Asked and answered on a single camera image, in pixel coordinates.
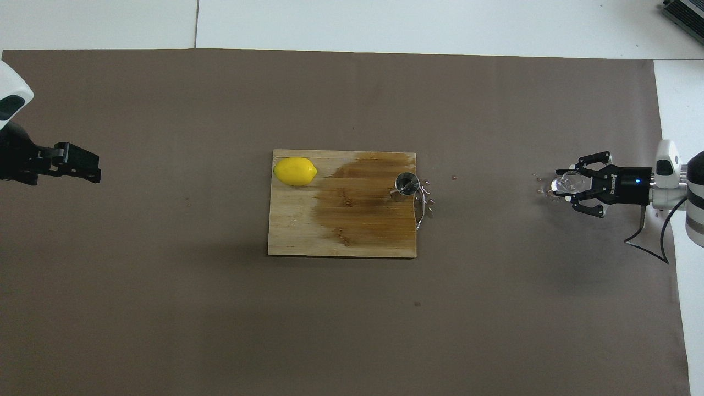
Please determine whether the small clear glass cup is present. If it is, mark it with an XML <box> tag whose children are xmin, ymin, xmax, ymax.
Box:
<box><xmin>550</xmin><ymin>169</ymin><xmax>586</xmax><ymax>197</ymax></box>

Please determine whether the grey ribbed device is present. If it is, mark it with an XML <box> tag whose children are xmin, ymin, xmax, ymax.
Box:
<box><xmin>662</xmin><ymin>0</ymin><xmax>704</xmax><ymax>31</ymax></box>

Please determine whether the cutting board cord loop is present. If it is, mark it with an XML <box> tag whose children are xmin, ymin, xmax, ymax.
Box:
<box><xmin>415</xmin><ymin>186</ymin><xmax>435</xmax><ymax>230</ymax></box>

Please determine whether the brown paper table mat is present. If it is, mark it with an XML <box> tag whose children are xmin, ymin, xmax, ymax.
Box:
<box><xmin>0</xmin><ymin>48</ymin><xmax>691</xmax><ymax>396</ymax></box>

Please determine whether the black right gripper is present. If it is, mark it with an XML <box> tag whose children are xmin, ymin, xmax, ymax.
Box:
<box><xmin>554</xmin><ymin>150</ymin><xmax>656</xmax><ymax>218</ymax></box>

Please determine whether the steel double jigger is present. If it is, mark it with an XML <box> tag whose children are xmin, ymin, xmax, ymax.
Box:
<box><xmin>392</xmin><ymin>172</ymin><xmax>421</xmax><ymax>203</ymax></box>

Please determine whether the yellow lemon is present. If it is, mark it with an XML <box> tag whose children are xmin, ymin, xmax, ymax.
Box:
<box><xmin>273</xmin><ymin>157</ymin><xmax>318</xmax><ymax>187</ymax></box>

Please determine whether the wooden cutting board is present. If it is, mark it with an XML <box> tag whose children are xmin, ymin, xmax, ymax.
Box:
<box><xmin>267</xmin><ymin>149</ymin><xmax>417</xmax><ymax>259</ymax></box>

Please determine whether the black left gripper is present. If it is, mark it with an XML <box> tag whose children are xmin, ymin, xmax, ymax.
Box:
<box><xmin>0</xmin><ymin>121</ymin><xmax>103</xmax><ymax>185</ymax></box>

